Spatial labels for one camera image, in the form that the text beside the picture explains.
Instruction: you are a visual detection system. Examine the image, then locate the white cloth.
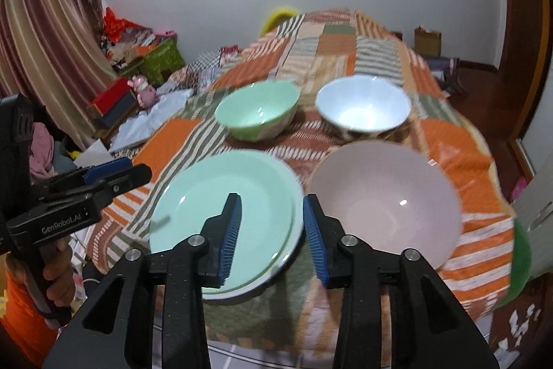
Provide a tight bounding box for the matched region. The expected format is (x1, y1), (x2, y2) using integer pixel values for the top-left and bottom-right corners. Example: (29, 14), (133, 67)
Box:
(110, 89), (195, 151)

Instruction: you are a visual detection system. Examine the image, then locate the person's left forearm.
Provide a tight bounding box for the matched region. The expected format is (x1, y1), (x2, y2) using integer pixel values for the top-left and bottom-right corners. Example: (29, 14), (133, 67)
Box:
(0, 261), (59, 357)

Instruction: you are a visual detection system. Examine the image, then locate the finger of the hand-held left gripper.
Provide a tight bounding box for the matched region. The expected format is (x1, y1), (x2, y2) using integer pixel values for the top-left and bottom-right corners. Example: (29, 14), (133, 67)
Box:
(32, 157), (134, 193)
(43, 164), (153, 209)

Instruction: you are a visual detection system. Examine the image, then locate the grey bag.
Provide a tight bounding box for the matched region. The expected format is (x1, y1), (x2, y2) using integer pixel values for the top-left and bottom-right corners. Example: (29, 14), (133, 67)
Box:
(425, 57), (466, 94)

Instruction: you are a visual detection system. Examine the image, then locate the white paper sheet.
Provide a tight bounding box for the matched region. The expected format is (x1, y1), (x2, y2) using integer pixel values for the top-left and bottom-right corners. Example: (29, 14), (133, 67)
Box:
(73, 139), (114, 167)

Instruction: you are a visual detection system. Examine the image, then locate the pink rabbit toy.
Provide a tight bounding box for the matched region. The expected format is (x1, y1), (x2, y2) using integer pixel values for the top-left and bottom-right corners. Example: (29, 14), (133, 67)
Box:
(128, 76), (157, 108)

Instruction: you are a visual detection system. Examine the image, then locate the striped patchwork blanket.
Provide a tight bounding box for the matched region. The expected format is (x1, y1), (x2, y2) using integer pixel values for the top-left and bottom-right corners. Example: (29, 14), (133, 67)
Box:
(86, 8), (519, 352)

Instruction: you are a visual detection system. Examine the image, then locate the red plastic bag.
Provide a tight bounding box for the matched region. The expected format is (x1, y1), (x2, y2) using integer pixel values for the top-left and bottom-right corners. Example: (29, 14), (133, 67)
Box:
(103, 7), (130, 43)

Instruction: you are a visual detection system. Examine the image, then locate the pink garment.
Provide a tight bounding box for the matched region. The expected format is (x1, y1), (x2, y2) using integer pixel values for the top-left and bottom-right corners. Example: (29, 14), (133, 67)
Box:
(30, 122), (55, 179)

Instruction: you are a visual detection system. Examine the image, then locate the wooden bedside table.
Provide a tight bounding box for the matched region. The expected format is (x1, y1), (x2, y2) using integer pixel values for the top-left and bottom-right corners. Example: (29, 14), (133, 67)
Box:
(93, 110), (144, 141)

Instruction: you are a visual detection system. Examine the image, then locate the striped pink curtain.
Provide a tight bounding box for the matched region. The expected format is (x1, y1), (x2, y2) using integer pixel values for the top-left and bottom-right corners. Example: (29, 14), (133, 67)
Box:
(0, 0), (117, 149)

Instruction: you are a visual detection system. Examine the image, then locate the wooden door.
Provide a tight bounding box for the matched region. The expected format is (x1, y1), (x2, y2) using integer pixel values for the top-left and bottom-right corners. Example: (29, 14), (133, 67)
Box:
(495, 0), (550, 162)

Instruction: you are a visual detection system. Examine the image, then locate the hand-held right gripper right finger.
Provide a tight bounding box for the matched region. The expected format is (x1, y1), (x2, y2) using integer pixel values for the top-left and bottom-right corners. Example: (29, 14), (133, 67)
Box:
(302, 194), (502, 369)

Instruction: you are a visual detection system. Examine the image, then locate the person's left hand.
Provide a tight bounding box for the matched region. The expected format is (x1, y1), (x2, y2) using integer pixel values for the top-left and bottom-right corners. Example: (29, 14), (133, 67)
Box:
(5, 238), (77, 311)

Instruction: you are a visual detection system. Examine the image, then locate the cardboard box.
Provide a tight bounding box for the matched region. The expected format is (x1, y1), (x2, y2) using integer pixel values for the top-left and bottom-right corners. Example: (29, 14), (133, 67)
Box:
(414, 27), (442, 56)

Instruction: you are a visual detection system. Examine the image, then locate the red box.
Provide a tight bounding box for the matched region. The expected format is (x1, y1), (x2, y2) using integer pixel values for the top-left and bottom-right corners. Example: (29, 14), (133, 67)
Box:
(89, 78), (132, 114)

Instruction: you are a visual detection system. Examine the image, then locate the green bowl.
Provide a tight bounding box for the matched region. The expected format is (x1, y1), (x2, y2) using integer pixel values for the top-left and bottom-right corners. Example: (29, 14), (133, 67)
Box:
(215, 80), (302, 142)

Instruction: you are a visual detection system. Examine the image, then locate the white plate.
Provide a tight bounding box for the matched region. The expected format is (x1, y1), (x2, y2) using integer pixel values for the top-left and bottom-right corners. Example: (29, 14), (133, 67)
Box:
(201, 196), (308, 306)

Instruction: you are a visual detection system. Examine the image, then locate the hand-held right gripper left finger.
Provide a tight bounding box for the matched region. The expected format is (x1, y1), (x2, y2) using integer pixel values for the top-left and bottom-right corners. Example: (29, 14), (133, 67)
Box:
(41, 193), (243, 369)

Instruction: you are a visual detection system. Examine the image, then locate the white bowl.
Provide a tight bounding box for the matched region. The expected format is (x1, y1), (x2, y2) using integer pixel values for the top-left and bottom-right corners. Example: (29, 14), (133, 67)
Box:
(315, 76), (412, 143)

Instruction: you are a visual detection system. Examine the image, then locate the pink bowl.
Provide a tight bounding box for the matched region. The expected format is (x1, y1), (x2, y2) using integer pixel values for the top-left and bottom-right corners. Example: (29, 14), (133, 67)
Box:
(309, 141), (463, 271)

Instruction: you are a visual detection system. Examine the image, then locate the yellow foam tube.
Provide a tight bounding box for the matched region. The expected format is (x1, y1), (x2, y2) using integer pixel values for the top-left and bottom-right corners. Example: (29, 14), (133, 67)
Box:
(260, 7), (301, 36)

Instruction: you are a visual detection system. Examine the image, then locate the floral patchwork quilt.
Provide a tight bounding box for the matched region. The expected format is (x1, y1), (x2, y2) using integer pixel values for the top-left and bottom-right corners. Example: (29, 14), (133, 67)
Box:
(168, 45), (243, 90)

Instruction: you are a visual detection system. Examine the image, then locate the green plate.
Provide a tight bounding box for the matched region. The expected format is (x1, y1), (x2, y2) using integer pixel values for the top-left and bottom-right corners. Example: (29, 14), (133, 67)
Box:
(149, 150), (304, 282)

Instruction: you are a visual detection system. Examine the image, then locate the grey box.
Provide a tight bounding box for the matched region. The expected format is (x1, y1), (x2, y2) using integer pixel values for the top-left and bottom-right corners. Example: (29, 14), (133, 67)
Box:
(93, 92), (140, 128)

